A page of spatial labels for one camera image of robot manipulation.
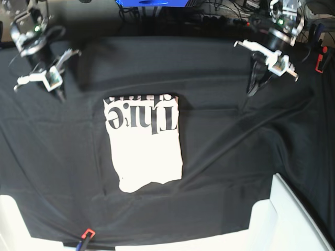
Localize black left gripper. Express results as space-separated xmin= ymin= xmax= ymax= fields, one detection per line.
xmin=233 ymin=15 xmax=299 ymax=82

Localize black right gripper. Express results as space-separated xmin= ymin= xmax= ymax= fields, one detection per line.
xmin=14 ymin=39 xmax=82 ymax=92

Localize pink T-shirt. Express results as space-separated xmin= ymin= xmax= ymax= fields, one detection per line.
xmin=103 ymin=94 xmax=183 ymax=193

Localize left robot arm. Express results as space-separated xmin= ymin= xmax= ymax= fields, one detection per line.
xmin=233 ymin=1 xmax=305 ymax=81

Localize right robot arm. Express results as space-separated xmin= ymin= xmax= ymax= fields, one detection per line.
xmin=1 ymin=1 xmax=82 ymax=99

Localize orange black clamp right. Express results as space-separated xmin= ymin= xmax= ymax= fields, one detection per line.
xmin=315 ymin=46 xmax=328 ymax=74

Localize blue box with hole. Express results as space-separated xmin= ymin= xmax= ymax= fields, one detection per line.
xmin=116 ymin=0 xmax=188 ymax=7

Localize black table cloth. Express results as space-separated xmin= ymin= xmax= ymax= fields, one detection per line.
xmin=1 ymin=37 xmax=334 ymax=247

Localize white bin right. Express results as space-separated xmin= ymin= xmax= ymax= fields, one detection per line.
xmin=245 ymin=173 xmax=335 ymax=251

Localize white bin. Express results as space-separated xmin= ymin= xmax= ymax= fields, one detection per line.
xmin=1 ymin=195 xmax=64 ymax=250
xmin=245 ymin=173 xmax=335 ymax=251

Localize orange blue clamp bottom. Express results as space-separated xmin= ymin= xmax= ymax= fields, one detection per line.
xmin=75 ymin=229 xmax=96 ymax=251

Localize white bin left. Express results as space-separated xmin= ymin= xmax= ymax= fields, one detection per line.
xmin=1 ymin=195 xmax=64 ymax=250

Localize blue clamp handle right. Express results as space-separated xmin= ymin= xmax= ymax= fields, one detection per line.
xmin=308 ymin=24 xmax=324 ymax=48

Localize black power strip with cables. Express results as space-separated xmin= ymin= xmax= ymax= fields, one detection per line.
xmin=159 ymin=9 xmax=250 ymax=28

